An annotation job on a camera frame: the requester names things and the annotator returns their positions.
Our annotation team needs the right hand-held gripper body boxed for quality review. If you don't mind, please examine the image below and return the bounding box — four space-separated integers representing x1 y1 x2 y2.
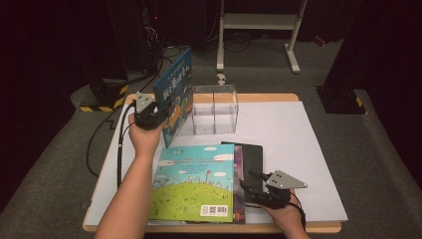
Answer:
253 169 309 209

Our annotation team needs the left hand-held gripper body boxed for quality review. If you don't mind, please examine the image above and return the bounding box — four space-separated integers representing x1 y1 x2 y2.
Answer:
133 92 167 130

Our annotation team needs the purple softcover book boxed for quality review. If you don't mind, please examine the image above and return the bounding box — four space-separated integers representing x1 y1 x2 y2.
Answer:
232 143 247 225

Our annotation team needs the black hardcover book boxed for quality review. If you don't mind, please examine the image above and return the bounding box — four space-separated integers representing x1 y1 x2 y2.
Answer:
220 140 264 208

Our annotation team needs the dark blue picture book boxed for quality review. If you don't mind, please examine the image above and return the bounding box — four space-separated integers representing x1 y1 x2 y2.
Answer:
152 47 194 148

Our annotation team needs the clear acrylic book rack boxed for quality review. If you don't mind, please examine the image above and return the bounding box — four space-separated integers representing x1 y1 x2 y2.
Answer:
178 84 240 137

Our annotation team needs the teal animal picture book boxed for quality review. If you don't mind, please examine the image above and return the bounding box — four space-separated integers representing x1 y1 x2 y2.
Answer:
147 142 236 223

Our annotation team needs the person's right hand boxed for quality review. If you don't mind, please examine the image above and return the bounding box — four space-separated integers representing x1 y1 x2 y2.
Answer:
260 188 307 233

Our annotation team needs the person's left hand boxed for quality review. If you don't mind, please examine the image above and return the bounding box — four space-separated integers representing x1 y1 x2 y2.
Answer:
127 112 166 159

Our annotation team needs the black yellow striped stand base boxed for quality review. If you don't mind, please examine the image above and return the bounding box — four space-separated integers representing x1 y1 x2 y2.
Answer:
79 78 129 114
316 85 368 116

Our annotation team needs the dark equipment rack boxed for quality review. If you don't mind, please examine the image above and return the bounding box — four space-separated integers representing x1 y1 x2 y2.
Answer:
105 0 167 76

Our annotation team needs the wooden table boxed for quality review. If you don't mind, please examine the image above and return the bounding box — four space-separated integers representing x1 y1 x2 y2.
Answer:
82 93 342 234

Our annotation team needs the white metal stand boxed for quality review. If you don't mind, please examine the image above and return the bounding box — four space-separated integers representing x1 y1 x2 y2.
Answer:
216 0 309 75

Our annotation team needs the right hand-held gripper cable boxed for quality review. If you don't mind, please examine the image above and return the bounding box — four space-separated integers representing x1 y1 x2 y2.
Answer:
288 192 307 232

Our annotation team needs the hand-held gripper cable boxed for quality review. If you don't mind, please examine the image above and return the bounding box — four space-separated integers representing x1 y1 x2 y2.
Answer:
288 192 307 232
115 101 137 190

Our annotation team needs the left hand-held gripper cable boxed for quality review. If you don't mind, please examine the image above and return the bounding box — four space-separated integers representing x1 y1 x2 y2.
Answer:
115 101 137 190

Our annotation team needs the black floor cable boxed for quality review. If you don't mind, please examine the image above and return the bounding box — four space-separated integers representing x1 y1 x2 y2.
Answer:
86 46 182 178

